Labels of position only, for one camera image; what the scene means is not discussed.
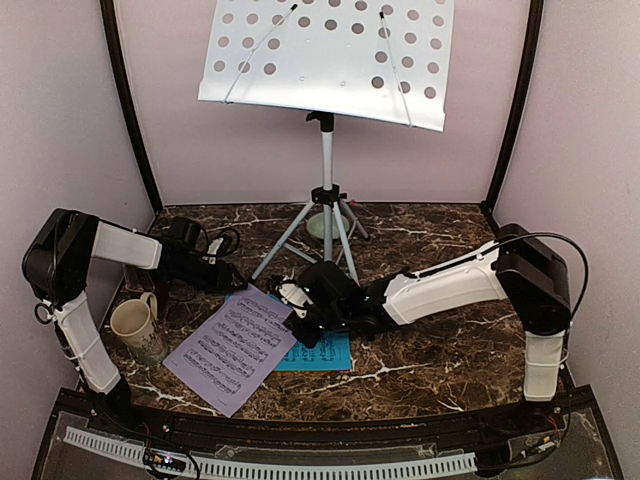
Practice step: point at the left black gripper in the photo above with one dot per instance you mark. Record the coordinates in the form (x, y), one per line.
(221, 279)

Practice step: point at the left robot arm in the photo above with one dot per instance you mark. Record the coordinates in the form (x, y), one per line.
(72, 248)

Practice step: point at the grey slotted cable duct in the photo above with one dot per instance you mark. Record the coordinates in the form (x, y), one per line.
(251, 463)

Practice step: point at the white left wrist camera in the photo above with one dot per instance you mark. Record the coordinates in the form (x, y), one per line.
(217, 249)

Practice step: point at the brown wooden metronome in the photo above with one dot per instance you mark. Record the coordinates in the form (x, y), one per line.
(138, 280)

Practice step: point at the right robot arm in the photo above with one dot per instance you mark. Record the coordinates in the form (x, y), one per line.
(517, 266)

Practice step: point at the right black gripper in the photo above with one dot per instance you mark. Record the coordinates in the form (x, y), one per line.
(294, 325)

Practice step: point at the white perforated music stand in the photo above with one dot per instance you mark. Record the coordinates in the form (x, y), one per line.
(380, 60)

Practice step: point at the cream ceramic mug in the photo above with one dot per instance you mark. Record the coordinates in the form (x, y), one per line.
(134, 323)

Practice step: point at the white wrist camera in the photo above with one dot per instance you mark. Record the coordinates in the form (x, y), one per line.
(293, 295)
(217, 249)

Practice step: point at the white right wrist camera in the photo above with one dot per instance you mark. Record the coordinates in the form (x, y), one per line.
(293, 295)

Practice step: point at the purple sheet music page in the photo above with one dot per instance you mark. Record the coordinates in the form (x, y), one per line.
(230, 355)

